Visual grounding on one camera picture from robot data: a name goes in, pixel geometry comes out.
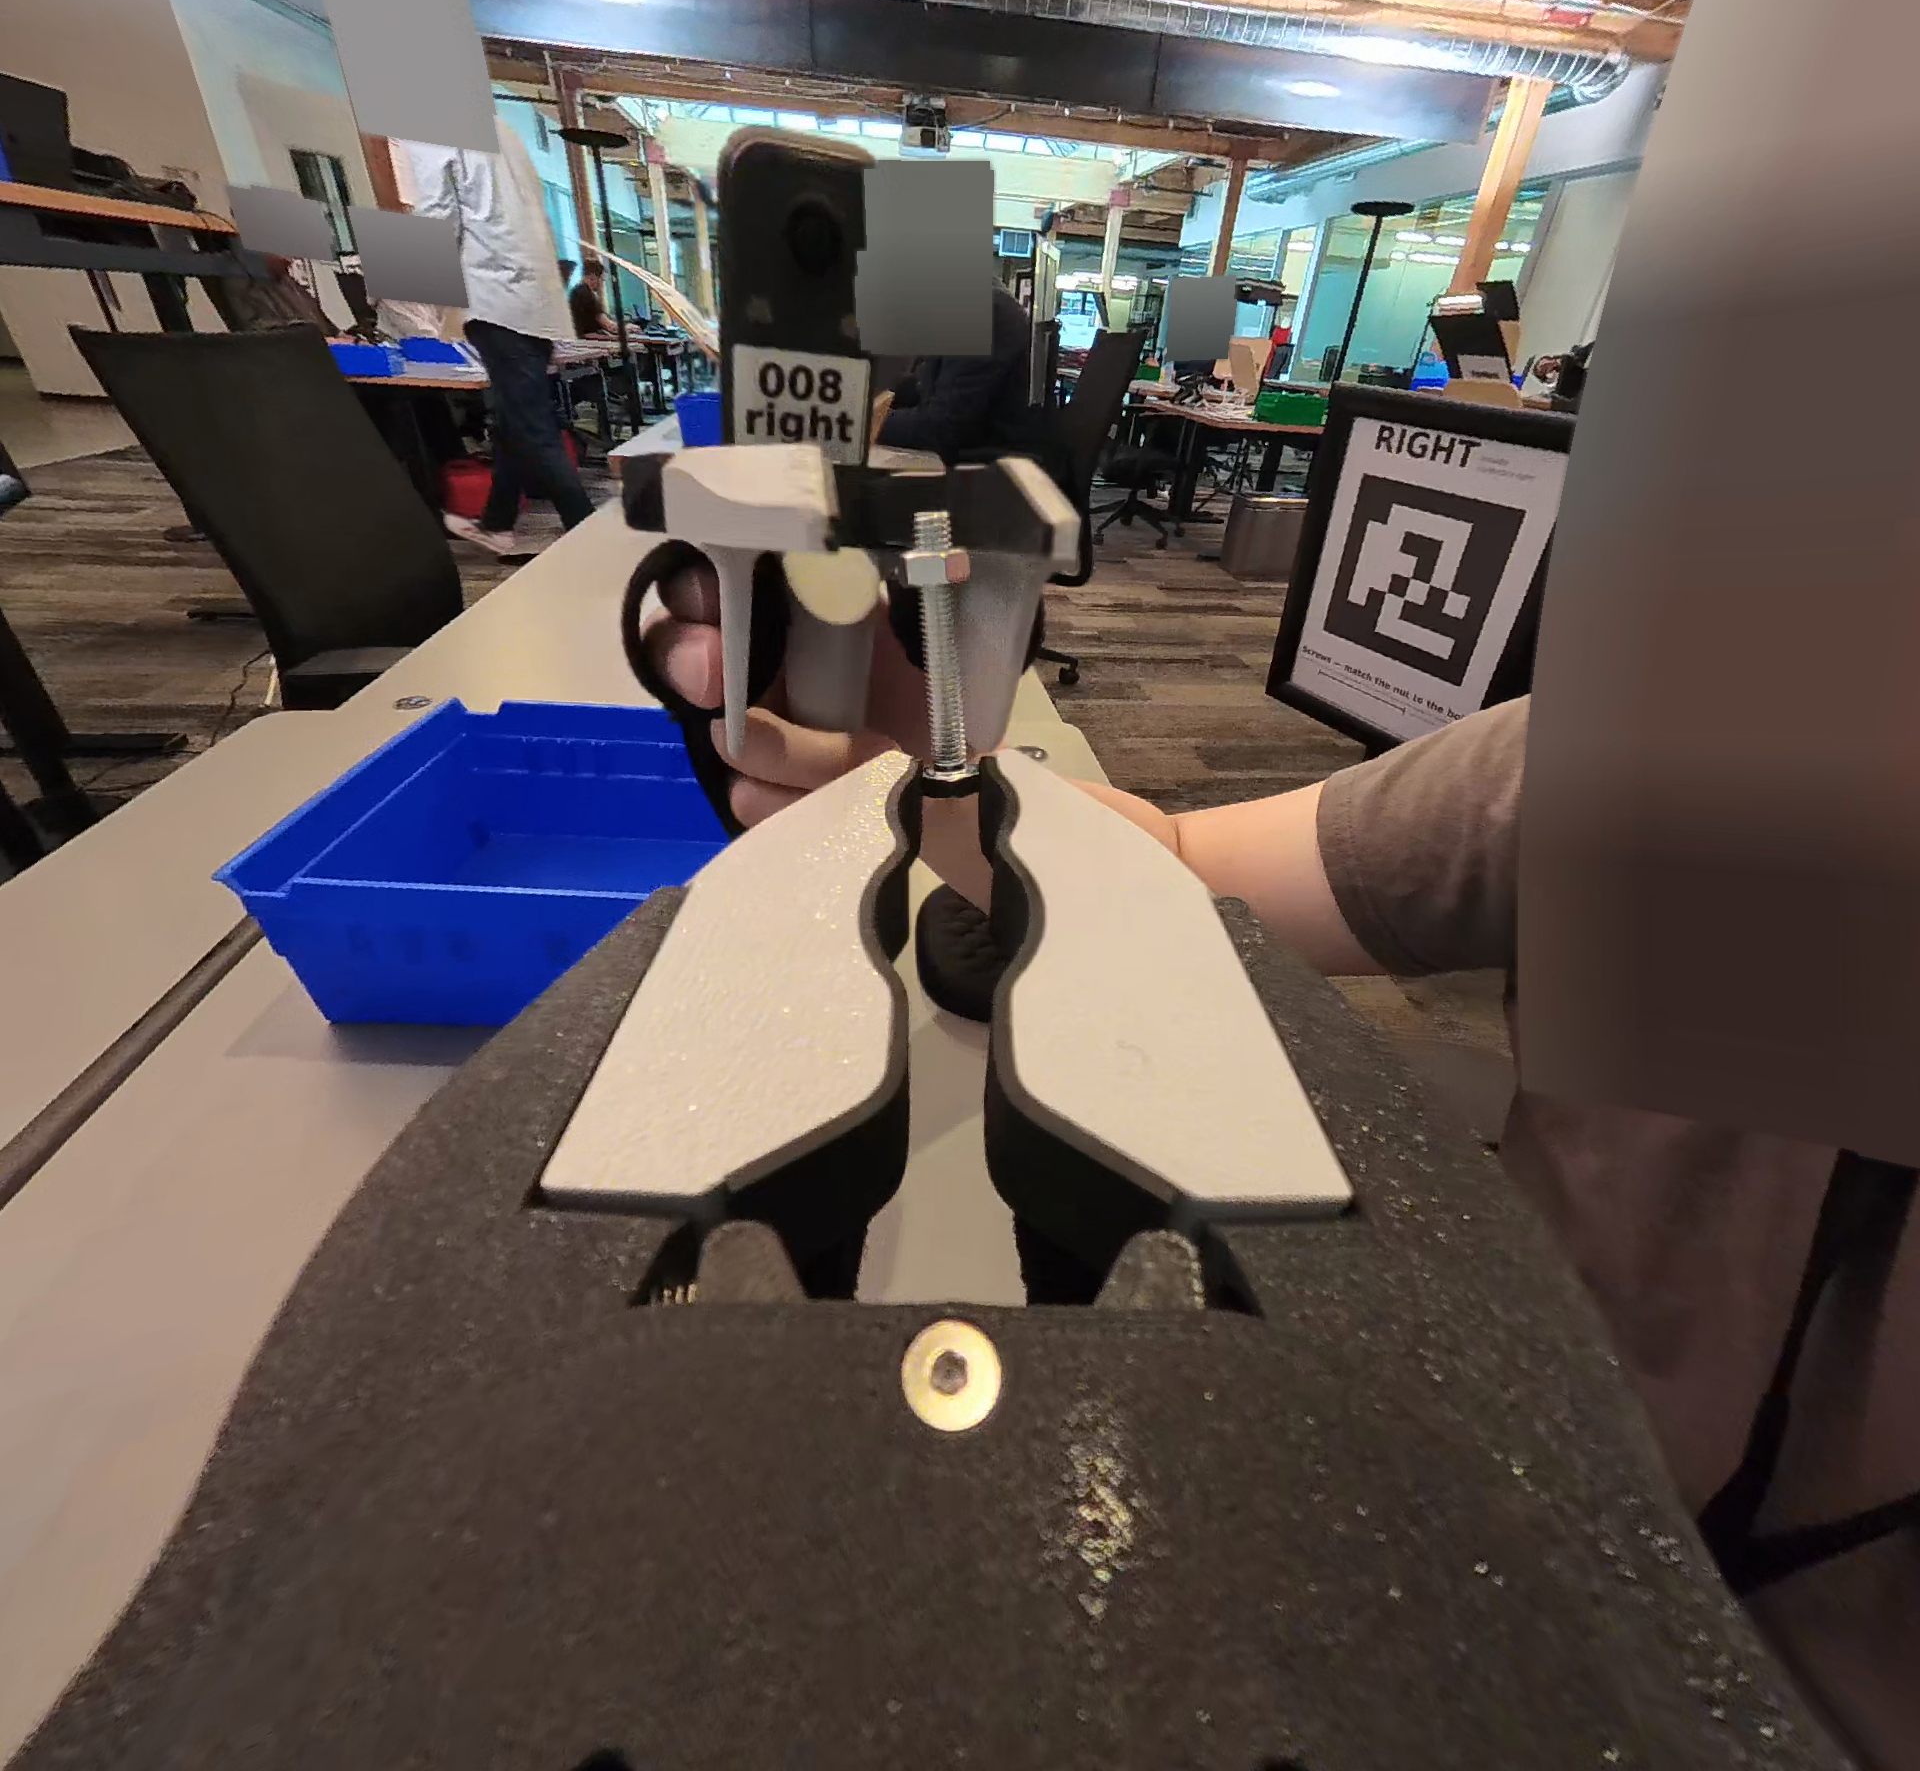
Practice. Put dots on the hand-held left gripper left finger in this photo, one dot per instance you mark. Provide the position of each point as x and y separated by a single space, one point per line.
750 1006

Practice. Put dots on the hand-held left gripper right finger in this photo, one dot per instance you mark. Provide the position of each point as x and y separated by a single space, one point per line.
1141 1006

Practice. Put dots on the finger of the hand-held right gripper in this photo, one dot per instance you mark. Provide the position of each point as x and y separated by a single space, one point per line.
1003 646
743 499

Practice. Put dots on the long silver bolt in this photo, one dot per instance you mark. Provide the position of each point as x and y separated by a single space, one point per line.
946 670

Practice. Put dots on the silver hex nut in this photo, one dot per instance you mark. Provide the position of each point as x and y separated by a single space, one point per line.
941 567

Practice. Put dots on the person's right forearm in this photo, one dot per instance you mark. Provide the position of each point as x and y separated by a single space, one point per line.
1253 877

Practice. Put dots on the person's right hand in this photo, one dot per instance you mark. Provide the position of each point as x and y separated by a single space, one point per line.
811 773

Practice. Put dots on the black floor lamp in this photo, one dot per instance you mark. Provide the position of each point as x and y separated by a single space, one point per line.
600 242
1380 286

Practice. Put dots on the ceiling projector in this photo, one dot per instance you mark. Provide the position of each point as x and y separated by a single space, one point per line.
925 124

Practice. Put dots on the black office chair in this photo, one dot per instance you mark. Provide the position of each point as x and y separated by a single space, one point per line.
1119 407
287 496

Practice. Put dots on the red bag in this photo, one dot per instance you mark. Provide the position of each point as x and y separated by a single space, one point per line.
467 492

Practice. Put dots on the blue plastic bin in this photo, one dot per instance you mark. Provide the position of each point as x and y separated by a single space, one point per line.
495 886

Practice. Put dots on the grey waste bin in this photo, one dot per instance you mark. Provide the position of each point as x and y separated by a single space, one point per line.
1263 540

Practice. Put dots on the green bin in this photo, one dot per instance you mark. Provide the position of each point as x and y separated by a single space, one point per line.
1290 409

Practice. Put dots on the small blue bin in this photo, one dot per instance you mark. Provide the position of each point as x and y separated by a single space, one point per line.
391 358

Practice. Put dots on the framed black and white sign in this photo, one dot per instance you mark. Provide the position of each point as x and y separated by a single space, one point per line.
1418 571

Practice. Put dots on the wooden top desk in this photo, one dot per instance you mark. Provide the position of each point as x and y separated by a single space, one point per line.
104 209

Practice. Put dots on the black ceiling duct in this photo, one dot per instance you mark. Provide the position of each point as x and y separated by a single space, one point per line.
900 53

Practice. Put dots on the black chair frame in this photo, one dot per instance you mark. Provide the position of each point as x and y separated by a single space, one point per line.
1815 1516

